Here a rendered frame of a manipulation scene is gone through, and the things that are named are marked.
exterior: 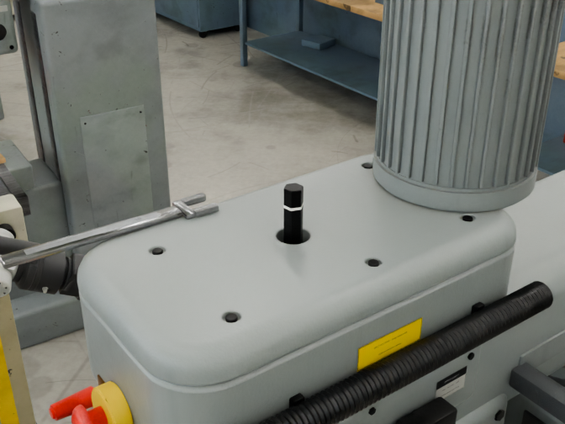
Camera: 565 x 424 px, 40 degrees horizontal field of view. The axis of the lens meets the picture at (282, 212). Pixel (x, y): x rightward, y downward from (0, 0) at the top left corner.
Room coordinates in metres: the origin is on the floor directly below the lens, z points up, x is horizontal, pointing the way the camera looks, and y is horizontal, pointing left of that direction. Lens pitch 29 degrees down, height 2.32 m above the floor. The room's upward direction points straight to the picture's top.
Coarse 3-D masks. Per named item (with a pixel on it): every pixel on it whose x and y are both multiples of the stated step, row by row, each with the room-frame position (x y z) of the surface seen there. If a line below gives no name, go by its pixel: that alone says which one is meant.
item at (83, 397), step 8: (80, 392) 0.68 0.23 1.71; (88, 392) 0.68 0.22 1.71; (64, 400) 0.67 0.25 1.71; (72, 400) 0.67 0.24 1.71; (80, 400) 0.67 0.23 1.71; (88, 400) 0.67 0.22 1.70; (56, 408) 0.66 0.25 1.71; (64, 408) 0.66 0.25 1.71; (72, 408) 0.66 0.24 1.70; (88, 408) 0.67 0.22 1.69; (56, 416) 0.65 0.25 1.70; (64, 416) 0.66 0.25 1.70
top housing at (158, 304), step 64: (256, 192) 0.84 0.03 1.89; (320, 192) 0.83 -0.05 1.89; (384, 192) 0.83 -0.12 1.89; (128, 256) 0.69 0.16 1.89; (192, 256) 0.69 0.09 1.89; (256, 256) 0.69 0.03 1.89; (320, 256) 0.69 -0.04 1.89; (384, 256) 0.69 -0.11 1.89; (448, 256) 0.70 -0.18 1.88; (512, 256) 0.76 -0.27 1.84; (128, 320) 0.59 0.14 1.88; (192, 320) 0.58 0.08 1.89; (256, 320) 0.58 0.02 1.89; (320, 320) 0.59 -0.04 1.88; (384, 320) 0.64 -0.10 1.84; (448, 320) 0.70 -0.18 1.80; (128, 384) 0.58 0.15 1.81; (192, 384) 0.52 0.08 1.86; (256, 384) 0.55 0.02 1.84; (320, 384) 0.59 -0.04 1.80
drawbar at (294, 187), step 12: (288, 192) 0.72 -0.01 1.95; (300, 192) 0.72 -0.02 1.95; (288, 204) 0.72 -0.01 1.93; (300, 204) 0.72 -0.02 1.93; (288, 216) 0.72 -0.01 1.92; (300, 216) 0.73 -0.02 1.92; (288, 228) 0.72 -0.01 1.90; (300, 228) 0.73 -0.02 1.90; (288, 240) 0.72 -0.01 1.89; (300, 240) 0.73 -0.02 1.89
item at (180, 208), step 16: (176, 208) 0.78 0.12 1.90; (208, 208) 0.78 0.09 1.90; (112, 224) 0.74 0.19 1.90; (128, 224) 0.74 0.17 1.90; (144, 224) 0.75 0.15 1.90; (64, 240) 0.71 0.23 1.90; (80, 240) 0.71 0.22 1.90; (96, 240) 0.72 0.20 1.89; (0, 256) 0.68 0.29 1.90; (16, 256) 0.68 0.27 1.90; (32, 256) 0.68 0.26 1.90; (48, 256) 0.69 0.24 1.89
